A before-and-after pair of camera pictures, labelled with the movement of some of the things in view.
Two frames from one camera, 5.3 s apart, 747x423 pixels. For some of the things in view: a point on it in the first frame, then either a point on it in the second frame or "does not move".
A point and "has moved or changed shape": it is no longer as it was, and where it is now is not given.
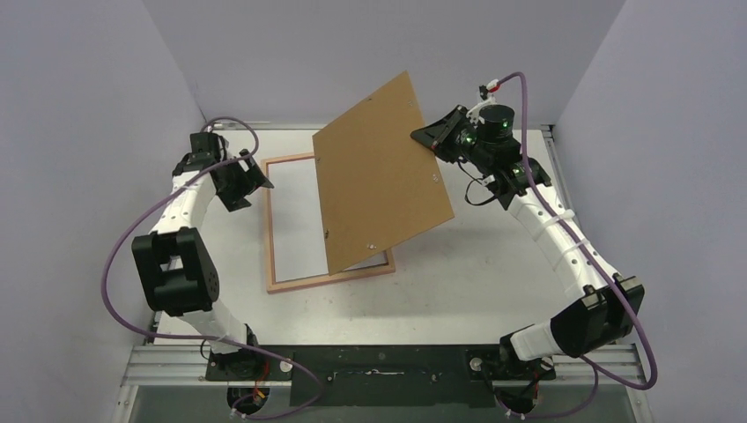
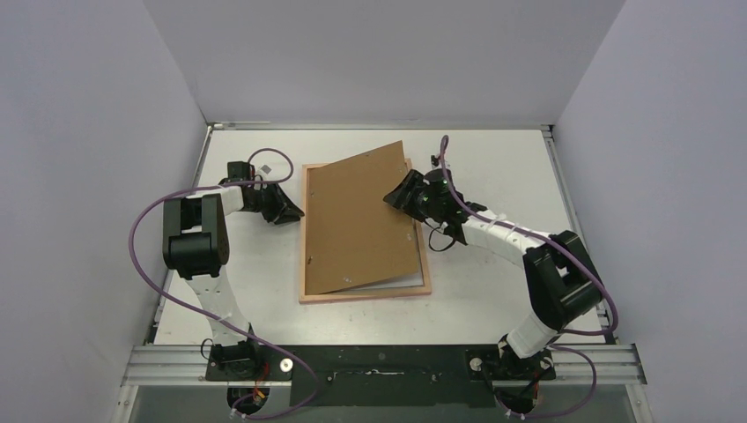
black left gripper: x=252 y=181 to x=283 y=211
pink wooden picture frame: x=314 y=281 to x=358 y=295
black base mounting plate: x=379 y=375 does not move
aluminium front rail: x=184 y=365 does not move
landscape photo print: x=298 y=221 to x=407 y=279
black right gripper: x=450 y=138 to x=412 y=195
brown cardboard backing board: x=379 y=184 has moved or changed shape
